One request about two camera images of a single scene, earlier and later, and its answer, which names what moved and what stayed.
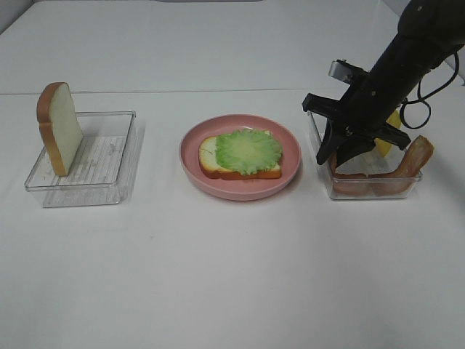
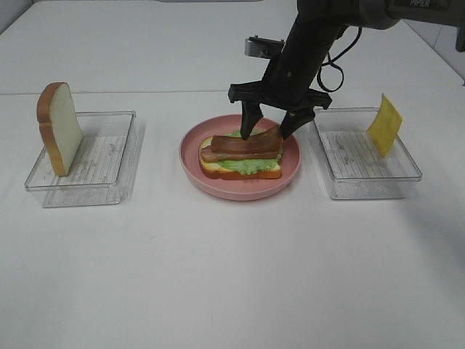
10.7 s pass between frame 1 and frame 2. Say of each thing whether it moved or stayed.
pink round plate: stayed
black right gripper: moved
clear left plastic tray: stayed
